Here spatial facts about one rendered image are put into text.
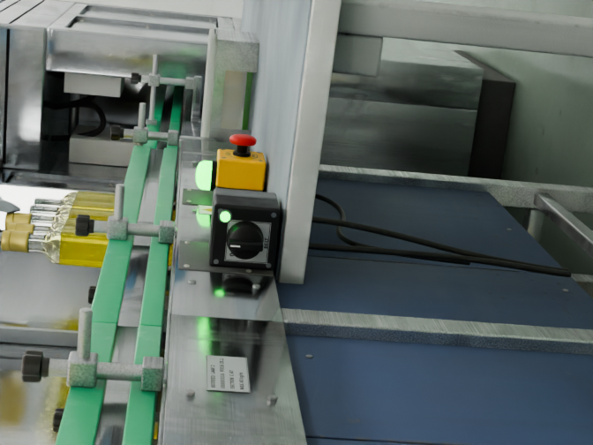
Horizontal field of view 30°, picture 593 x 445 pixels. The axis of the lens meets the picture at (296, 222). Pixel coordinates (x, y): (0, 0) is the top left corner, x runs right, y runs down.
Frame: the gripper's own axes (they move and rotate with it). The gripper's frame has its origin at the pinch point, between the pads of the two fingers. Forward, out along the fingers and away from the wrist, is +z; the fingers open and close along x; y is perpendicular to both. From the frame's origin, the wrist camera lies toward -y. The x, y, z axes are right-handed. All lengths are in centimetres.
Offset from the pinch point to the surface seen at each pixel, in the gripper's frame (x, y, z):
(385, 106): -11, 96, 81
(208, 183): -18, -34, 33
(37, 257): 12.4, 18.7, 2.4
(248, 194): -23, -58, 37
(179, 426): -15, -106, 30
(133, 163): -13.7, -6.1, 20.9
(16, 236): -1.4, -12.7, 2.8
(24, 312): 12.6, -10.9, 4.3
